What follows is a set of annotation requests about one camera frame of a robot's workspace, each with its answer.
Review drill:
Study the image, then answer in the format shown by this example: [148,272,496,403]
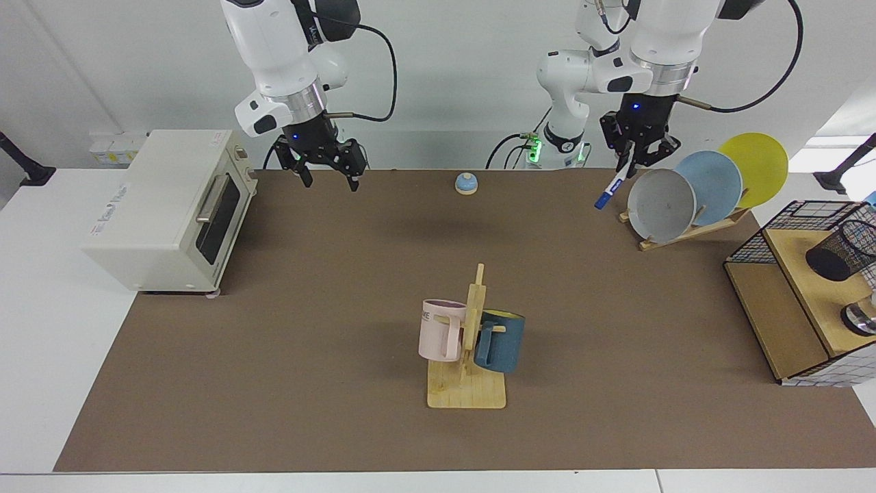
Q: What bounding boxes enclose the pale toaster oven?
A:
[82,129,259,300]

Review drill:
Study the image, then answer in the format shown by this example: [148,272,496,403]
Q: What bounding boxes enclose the white wall socket box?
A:
[89,132,150,166]

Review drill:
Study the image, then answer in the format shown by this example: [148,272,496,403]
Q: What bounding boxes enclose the black mesh pen holder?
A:
[805,219,876,282]

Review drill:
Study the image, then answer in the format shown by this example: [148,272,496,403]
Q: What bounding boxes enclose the wooden cup stand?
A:
[427,264,507,410]

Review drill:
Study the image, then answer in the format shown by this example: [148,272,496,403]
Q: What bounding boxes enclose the light blue plate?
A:
[674,150,744,227]

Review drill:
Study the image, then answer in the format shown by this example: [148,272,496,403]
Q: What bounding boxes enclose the brown table cloth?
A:
[53,168,876,473]

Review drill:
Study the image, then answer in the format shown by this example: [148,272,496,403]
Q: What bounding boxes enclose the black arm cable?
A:
[678,0,805,114]
[325,21,398,124]

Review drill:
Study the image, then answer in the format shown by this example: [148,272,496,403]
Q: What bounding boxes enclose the wooden plate rack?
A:
[619,205,752,252]

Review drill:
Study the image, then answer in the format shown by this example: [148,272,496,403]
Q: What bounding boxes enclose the pink cup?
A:
[418,299,468,362]

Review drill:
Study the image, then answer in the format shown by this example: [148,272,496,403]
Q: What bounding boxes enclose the grey plate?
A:
[628,168,697,243]

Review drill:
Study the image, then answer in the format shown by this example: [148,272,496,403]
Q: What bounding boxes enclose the yellow plate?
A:
[717,132,789,209]

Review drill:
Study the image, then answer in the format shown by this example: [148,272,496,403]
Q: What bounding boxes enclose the wire basket with wooden floor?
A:
[724,200,876,388]

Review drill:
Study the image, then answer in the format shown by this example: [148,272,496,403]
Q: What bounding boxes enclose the dark teal cup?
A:
[474,309,526,374]

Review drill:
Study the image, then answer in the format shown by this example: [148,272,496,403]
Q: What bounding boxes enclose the blue and white marker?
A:
[594,159,636,210]

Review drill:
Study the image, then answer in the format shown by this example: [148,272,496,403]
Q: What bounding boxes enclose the black camera stand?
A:
[813,134,876,194]
[0,131,57,187]

